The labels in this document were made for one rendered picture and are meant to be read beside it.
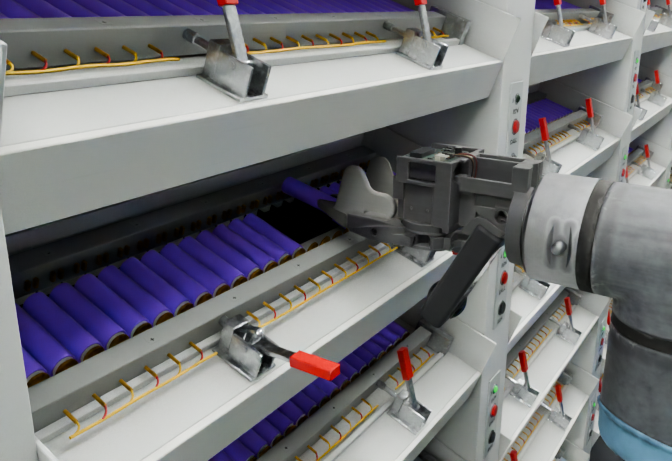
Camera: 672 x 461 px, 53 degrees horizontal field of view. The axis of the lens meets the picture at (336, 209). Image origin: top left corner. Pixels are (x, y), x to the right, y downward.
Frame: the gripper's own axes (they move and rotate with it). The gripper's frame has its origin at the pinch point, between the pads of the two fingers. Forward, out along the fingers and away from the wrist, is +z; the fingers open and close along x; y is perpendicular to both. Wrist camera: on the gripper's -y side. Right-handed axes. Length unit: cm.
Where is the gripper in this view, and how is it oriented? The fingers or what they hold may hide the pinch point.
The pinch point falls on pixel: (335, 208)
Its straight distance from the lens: 68.0
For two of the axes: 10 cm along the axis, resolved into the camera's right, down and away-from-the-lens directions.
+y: 0.0, -9.6, -2.9
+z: -8.3, -1.7, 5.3
